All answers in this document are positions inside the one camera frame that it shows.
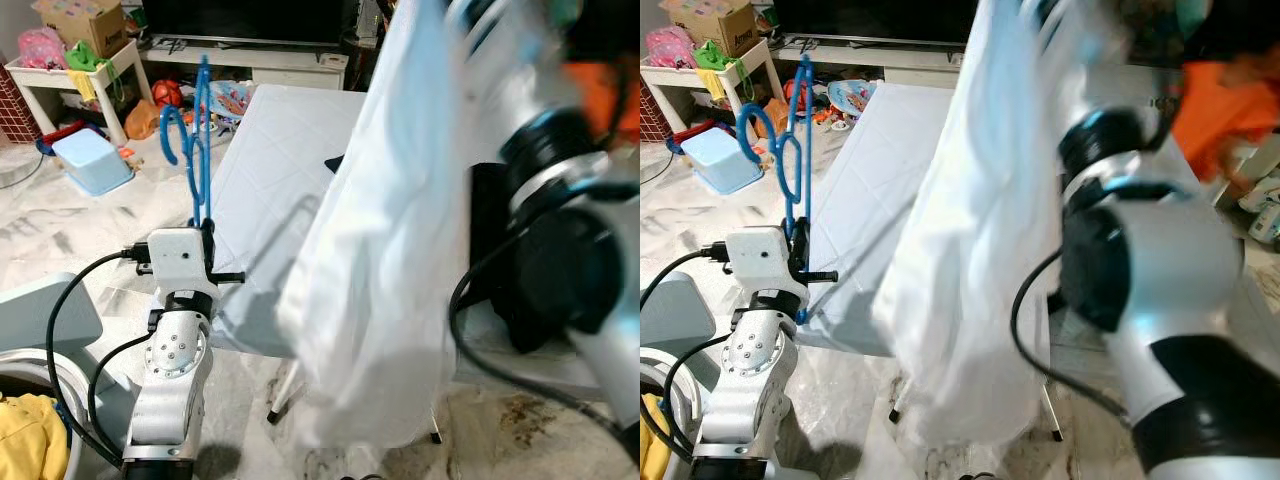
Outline white television stand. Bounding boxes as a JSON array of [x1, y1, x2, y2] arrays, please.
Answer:
[[140, 35, 351, 91], [770, 35, 966, 89]]

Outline black left wrist camera cable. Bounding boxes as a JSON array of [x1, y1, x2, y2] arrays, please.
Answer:
[[45, 247, 153, 471], [640, 243, 738, 311]]

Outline light blue plastic stool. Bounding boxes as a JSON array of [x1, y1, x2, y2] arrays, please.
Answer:
[[50, 128, 136, 197], [680, 128, 766, 196]]

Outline light blue child chair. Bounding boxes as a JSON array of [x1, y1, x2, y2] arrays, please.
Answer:
[[640, 272, 703, 381], [0, 272, 141, 401]]

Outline patterned blue baby bouncer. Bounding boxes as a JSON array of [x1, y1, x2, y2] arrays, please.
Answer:
[[825, 80, 881, 126], [205, 80, 251, 126]]

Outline blue plastic hanger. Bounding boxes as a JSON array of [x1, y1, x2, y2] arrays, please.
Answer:
[[158, 55, 214, 229], [737, 55, 814, 241]]

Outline black television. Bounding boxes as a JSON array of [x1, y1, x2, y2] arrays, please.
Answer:
[[775, 0, 981, 46], [140, 0, 361, 46]]

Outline yellow shirt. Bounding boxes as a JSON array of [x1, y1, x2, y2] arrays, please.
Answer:
[[640, 393, 669, 480], [0, 392, 71, 480]]

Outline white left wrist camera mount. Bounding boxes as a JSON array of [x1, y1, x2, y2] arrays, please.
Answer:
[[722, 226, 796, 293], [135, 227, 216, 293]]

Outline orange shirt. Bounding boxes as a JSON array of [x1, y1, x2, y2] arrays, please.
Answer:
[[560, 60, 641, 141], [1170, 60, 1280, 181]]

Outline small white table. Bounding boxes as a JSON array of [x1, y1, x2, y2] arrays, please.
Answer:
[[640, 38, 786, 141], [5, 40, 151, 146]]

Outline white laundry basket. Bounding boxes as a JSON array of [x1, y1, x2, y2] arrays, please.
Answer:
[[640, 350, 703, 480], [0, 348, 86, 480]]

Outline pink bag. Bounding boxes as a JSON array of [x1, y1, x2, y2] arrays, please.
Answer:
[[645, 27, 698, 69], [18, 28, 69, 71]]

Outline light grey folding table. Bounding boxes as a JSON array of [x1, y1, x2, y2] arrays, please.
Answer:
[[795, 82, 1066, 441], [205, 85, 641, 441]]

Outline white shirt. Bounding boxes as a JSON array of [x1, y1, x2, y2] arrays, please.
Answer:
[[275, 0, 561, 451], [872, 0, 1131, 446]]

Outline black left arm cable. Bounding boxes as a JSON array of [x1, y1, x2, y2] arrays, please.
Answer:
[[665, 333, 743, 461], [88, 333, 153, 466]]

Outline cardboard box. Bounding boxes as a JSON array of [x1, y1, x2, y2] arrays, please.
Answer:
[[660, 0, 759, 58], [30, 0, 129, 58]]

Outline orange bag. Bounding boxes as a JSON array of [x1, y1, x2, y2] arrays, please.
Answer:
[[125, 98, 161, 141], [762, 98, 796, 136]]

